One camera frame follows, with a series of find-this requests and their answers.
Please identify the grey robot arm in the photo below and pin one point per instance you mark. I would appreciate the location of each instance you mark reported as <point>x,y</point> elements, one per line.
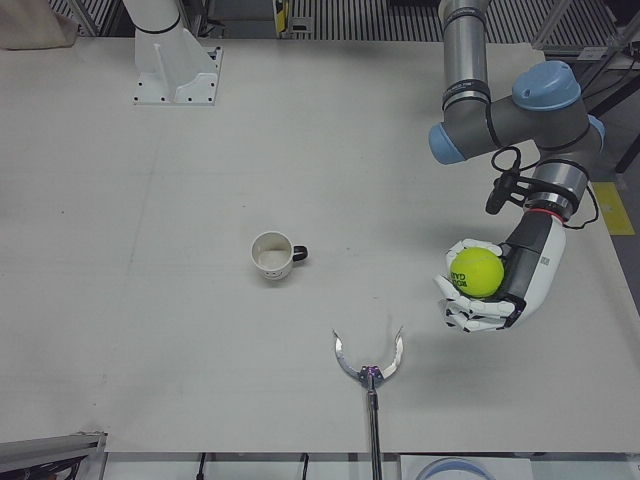
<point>465,50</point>

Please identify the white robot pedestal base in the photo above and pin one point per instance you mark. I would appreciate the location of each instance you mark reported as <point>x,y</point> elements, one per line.
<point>165,75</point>

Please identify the small metal tool tip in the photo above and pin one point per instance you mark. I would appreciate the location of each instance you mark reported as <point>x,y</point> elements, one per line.
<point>372,400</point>

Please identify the aluminium frame profile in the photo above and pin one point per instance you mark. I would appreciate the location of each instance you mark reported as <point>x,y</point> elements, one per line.
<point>550,22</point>
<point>50,445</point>

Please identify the blue-rimmed round container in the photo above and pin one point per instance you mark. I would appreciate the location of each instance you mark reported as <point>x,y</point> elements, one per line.
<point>452,462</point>

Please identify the yellow-green tennis ball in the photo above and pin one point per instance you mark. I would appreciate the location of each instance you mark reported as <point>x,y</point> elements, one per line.
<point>477,272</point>

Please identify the beige fabric bag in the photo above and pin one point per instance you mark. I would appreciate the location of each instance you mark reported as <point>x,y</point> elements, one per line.
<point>30,25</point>

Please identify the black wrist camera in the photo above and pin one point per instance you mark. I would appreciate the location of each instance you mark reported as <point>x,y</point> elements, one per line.
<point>497,197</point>

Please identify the yellow black device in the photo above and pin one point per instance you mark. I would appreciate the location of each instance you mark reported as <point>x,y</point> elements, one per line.
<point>281,15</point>

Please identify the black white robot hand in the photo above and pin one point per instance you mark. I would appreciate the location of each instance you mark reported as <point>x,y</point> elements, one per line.
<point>537,260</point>

